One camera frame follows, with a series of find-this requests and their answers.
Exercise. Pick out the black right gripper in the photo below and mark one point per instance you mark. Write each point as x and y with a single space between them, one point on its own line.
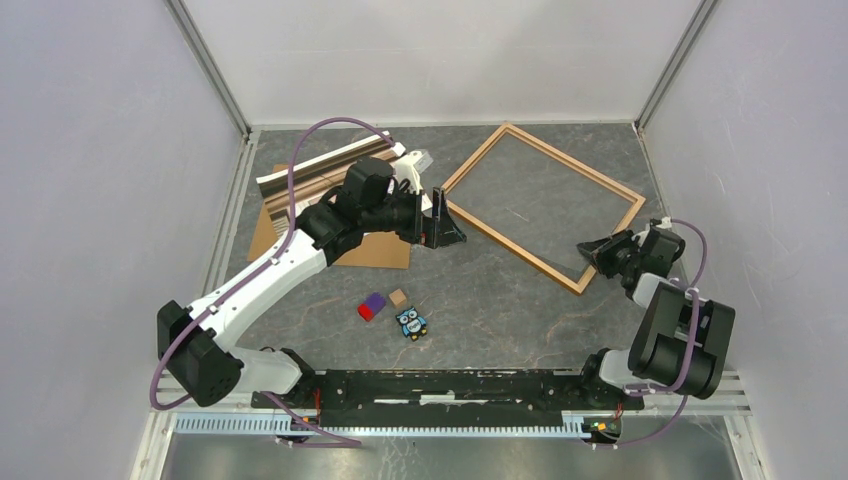
595 247

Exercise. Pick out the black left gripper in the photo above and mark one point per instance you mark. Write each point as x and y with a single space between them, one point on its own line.
435 232

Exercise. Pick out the wooden picture frame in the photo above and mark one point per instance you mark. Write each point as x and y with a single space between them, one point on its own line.
503 238

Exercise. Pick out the printed photo sheet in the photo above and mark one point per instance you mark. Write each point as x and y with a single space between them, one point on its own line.
314 177

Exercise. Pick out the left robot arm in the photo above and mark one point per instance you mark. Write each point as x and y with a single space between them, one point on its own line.
198 360

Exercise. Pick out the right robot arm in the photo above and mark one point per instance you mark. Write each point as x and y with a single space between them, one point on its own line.
682 341

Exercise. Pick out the small tan wooden cube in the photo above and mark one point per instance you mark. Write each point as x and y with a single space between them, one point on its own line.
398 298

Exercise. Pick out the red and purple block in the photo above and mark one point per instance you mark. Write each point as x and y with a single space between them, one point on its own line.
371 306

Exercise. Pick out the blue owl figure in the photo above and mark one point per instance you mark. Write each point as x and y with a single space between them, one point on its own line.
413 325

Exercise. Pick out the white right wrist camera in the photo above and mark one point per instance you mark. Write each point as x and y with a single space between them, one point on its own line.
664 223

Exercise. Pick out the white toothed cable tray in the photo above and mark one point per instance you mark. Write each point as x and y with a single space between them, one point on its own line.
280 424

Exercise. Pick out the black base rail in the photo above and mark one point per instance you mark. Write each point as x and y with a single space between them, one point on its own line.
453 398

